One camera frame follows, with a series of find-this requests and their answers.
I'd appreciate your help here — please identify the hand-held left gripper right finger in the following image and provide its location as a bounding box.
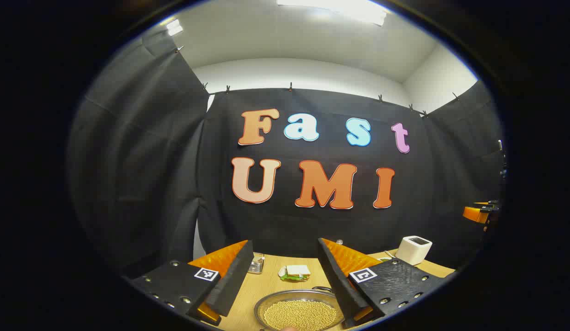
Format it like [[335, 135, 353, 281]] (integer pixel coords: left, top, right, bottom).
[[317, 238, 455, 329]]

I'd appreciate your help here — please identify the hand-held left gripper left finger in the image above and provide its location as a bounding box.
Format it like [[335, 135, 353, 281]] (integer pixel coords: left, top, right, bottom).
[[124, 239, 254, 327]]

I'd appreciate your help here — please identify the steel pot with black handles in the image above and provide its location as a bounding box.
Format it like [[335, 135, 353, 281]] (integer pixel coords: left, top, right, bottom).
[[254, 286, 345, 331]]

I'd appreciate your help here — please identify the pile of yellow soybeans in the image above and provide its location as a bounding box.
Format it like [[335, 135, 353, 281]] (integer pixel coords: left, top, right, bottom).
[[263, 300, 338, 331]]

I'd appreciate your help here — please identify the white toaster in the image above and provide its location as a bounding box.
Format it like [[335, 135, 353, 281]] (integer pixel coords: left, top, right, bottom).
[[395, 235, 433, 266]]

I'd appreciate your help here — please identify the black backdrop cloth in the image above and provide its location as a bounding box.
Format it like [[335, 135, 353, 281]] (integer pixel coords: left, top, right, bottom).
[[66, 30, 507, 281]]

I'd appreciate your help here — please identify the row of black cloth clips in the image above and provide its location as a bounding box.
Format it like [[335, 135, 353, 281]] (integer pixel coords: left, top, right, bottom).
[[174, 45, 461, 118]]

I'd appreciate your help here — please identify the long ceiling light panel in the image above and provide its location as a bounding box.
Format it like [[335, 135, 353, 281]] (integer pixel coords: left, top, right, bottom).
[[276, 0, 387, 27]]

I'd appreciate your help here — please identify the wire mesh utensil holder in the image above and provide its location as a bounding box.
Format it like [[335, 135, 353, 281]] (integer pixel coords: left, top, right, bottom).
[[248, 252, 265, 275]]

